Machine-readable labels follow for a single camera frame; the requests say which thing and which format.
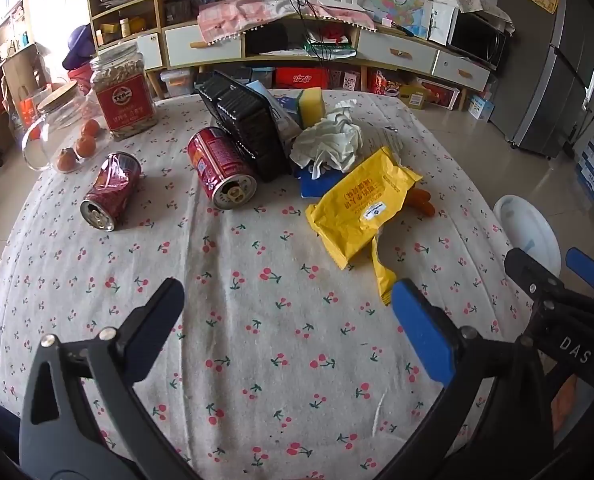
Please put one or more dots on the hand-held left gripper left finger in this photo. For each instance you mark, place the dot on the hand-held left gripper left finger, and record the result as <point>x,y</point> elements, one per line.
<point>159,310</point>

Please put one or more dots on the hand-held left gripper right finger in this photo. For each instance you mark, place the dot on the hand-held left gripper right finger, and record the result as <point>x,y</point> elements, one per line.
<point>422,330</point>

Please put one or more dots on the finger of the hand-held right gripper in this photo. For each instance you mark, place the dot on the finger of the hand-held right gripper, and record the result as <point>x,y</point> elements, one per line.
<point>584,265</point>
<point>532,267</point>

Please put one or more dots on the white round stool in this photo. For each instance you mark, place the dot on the white round stool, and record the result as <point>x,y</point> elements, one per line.
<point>527,230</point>

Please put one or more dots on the white tissue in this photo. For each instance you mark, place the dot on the white tissue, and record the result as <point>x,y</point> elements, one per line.
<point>329,140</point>

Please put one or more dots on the crushed red can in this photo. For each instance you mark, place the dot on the crushed red can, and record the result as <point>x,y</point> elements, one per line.
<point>112,190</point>

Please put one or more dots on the yellow snack packet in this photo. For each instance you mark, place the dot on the yellow snack packet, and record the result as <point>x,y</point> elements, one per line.
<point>362,205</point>

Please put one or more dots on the red drink can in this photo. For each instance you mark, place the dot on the red drink can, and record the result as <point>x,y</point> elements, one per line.
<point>219,167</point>

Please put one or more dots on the blue white small box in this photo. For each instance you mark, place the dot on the blue white small box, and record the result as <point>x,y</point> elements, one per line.
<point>479,107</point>

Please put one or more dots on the tangerine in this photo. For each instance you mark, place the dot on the tangerine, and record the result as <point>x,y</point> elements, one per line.
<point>85,146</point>
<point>67,160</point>
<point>92,127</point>

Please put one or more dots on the blue almond print carton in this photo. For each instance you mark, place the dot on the blue almond print carton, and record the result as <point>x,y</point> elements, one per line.
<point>313,185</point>

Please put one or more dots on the wide red gift box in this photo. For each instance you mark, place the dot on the wide red gift box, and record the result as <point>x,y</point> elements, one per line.
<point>444,95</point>

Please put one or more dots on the black plastic tray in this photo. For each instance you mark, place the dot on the black plastic tray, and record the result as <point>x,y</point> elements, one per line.
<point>247,125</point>

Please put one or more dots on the yellow cardboard box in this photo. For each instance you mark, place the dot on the yellow cardboard box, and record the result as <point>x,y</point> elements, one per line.
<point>416,96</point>

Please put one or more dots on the grey refrigerator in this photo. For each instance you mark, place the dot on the grey refrigerator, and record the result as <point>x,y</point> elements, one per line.
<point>552,60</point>

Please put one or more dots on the glass pitcher with wooden lid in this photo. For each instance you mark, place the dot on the glass pitcher with wooden lid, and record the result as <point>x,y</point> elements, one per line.
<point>52,125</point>

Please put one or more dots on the glass jar red label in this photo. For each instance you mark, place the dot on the glass jar red label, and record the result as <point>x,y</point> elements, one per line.
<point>122,95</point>

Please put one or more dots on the clear storage box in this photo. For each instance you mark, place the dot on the clear storage box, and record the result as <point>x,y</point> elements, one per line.
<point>177,82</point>

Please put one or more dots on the red printed box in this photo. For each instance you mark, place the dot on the red printed box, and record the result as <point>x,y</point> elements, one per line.
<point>384,85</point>

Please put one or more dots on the black microwave oven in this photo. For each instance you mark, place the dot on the black microwave oven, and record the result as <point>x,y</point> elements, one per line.
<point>477,37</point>

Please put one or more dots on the small blue carton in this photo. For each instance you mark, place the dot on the small blue carton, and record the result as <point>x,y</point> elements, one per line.
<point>288,104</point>

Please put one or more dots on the yellow green sponge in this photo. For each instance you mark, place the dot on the yellow green sponge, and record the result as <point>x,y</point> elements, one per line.
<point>313,105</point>

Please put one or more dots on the red flat box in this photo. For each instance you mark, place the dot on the red flat box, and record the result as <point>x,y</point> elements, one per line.
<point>302,77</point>

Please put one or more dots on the purple hat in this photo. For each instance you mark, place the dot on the purple hat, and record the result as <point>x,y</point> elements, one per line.
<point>79,47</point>

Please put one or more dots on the map print paper bag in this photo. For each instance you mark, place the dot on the map print paper bag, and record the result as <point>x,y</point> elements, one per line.
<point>397,5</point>

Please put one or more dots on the long wooden drawer cabinet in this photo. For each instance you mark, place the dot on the long wooden drawer cabinet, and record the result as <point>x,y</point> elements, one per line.
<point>327,50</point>

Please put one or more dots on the wooden shelf unit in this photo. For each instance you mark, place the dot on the wooden shelf unit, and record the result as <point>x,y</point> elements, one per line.
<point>122,10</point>

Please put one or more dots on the pink fringed cloth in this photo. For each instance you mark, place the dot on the pink fringed cloth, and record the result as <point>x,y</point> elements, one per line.
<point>257,15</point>

